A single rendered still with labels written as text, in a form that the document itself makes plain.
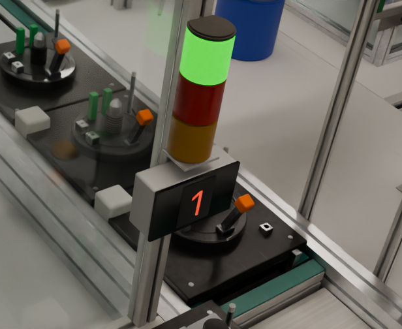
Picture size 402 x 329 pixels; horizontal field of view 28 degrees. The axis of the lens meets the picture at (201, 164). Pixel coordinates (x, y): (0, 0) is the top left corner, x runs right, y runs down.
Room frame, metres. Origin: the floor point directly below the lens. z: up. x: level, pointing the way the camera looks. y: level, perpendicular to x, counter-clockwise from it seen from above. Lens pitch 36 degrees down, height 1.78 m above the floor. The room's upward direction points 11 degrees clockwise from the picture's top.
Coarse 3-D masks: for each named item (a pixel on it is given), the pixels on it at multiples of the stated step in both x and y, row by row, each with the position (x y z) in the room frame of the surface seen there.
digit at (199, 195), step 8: (200, 184) 0.72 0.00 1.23; (208, 184) 0.73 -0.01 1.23; (184, 192) 0.71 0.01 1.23; (192, 192) 0.72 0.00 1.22; (200, 192) 0.73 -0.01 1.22; (208, 192) 0.74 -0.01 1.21; (184, 200) 0.71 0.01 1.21; (192, 200) 0.72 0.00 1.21; (200, 200) 0.73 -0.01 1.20; (208, 200) 0.74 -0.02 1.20; (184, 208) 0.71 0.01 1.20; (192, 208) 0.72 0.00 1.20; (200, 208) 0.73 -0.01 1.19; (208, 208) 0.74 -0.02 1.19; (184, 216) 0.71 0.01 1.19; (192, 216) 0.72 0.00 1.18; (200, 216) 0.73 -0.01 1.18; (184, 224) 0.72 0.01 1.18
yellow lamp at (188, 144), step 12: (180, 120) 0.72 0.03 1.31; (180, 132) 0.72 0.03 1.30; (192, 132) 0.72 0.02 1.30; (204, 132) 0.72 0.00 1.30; (168, 144) 0.73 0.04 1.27; (180, 144) 0.72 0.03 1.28; (192, 144) 0.72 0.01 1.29; (204, 144) 0.72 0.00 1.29; (180, 156) 0.72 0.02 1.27; (192, 156) 0.72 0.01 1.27; (204, 156) 0.73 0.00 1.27
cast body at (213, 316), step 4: (208, 316) 0.67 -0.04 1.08; (212, 316) 0.67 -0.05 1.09; (216, 316) 0.67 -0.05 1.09; (200, 320) 0.66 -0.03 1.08; (204, 320) 0.66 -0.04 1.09; (208, 320) 0.65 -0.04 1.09; (212, 320) 0.66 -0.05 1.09; (216, 320) 0.66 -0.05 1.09; (220, 320) 0.66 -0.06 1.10; (192, 324) 0.65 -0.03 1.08; (196, 324) 0.65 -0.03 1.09; (200, 324) 0.65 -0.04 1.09; (204, 324) 0.65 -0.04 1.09; (208, 324) 0.65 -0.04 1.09; (212, 324) 0.65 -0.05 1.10; (216, 324) 0.65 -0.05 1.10; (220, 324) 0.65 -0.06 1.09; (224, 324) 0.65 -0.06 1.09; (180, 328) 0.68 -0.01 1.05; (184, 328) 0.68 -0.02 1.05; (188, 328) 0.65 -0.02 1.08; (192, 328) 0.65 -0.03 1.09; (196, 328) 0.65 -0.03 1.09; (200, 328) 0.65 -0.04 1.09; (204, 328) 0.64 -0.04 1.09; (208, 328) 0.64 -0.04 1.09; (212, 328) 0.64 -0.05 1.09; (216, 328) 0.64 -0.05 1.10; (220, 328) 0.64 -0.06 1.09; (224, 328) 0.65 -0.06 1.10; (228, 328) 0.65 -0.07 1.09
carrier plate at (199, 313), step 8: (200, 304) 0.80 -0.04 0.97; (208, 304) 0.80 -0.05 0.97; (216, 304) 0.80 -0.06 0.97; (184, 312) 0.78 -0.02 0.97; (192, 312) 0.78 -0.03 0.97; (200, 312) 0.78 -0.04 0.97; (208, 312) 0.79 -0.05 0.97; (216, 312) 0.79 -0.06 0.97; (224, 312) 0.79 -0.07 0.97; (168, 320) 0.76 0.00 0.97; (176, 320) 0.76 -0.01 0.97; (184, 320) 0.76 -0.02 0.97; (192, 320) 0.77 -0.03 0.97; (224, 320) 0.78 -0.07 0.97; (232, 320) 0.78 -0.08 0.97; (152, 328) 0.74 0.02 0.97; (160, 328) 0.74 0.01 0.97; (168, 328) 0.74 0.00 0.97; (176, 328) 0.75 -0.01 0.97; (232, 328) 0.77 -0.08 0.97; (240, 328) 0.77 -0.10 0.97
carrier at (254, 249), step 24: (240, 192) 1.07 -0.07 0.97; (216, 216) 0.97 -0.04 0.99; (264, 216) 1.02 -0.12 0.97; (192, 240) 0.90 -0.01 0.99; (216, 240) 0.91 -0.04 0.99; (240, 240) 0.95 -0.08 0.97; (264, 240) 0.96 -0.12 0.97; (288, 240) 0.97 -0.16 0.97; (168, 264) 0.86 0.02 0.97; (192, 264) 0.87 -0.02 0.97; (216, 264) 0.88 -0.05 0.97; (240, 264) 0.89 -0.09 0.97; (264, 264) 0.91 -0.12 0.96; (192, 288) 0.83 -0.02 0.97; (216, 288) 0.84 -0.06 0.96
